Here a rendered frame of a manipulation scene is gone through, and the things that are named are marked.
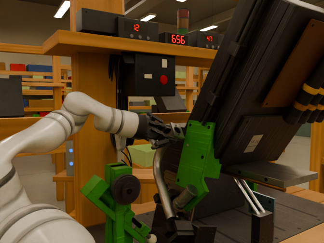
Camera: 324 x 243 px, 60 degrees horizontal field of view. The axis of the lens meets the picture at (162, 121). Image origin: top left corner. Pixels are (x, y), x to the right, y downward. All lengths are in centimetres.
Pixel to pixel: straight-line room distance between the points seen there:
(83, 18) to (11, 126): 43
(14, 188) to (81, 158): 55
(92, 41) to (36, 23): 1012
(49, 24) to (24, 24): 80
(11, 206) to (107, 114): 35
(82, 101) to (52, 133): 14
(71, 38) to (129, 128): 32
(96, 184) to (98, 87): 44
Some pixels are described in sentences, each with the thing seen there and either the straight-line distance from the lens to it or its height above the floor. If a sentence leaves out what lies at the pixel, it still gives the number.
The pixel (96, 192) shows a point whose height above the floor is 112.
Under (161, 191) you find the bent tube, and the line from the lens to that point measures 89.
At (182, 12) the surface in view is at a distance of 130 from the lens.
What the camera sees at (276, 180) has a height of 113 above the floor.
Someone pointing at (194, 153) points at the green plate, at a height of 118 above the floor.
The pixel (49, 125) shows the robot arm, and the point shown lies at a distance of 62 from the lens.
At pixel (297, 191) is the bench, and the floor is 88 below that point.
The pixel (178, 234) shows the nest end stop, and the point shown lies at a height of 97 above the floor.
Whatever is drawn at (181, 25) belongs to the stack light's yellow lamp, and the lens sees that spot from 129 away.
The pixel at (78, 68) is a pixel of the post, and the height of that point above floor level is 144.
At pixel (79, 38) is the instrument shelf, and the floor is 152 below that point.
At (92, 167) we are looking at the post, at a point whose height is 110.
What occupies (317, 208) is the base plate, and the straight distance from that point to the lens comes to 135.
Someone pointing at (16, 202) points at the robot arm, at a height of 118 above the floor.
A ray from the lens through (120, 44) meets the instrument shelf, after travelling 95.
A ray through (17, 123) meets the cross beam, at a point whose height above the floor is 126.
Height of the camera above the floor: 134
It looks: 5 degrees down
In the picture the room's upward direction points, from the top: straight up
